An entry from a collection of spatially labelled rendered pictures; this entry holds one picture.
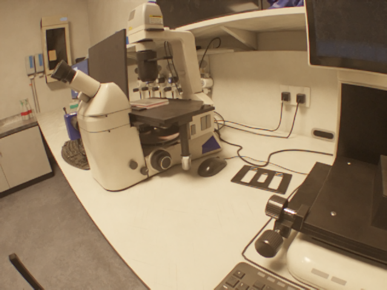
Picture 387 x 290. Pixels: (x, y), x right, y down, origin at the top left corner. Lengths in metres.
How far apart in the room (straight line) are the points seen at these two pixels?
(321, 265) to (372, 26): 0.40
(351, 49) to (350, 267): 0.36
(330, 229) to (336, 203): 0.07
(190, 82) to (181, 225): 0.52
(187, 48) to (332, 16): 0.53
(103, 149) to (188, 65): 0.43
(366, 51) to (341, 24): 0.06
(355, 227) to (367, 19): 0.34
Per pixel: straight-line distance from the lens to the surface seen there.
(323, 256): 0.37
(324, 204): 0.38
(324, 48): 0.42
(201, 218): 0.48
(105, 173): 0.60
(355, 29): 0.42
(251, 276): 0.36
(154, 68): 0.69
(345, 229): 0.34
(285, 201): 0.34
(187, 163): 0.64
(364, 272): 0.37
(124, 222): 0.51
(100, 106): 0.54
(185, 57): 0.78
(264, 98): 1.05
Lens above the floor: 1.07
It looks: 22 degrees down
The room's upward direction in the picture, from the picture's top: 5 degrees counter-clockwise
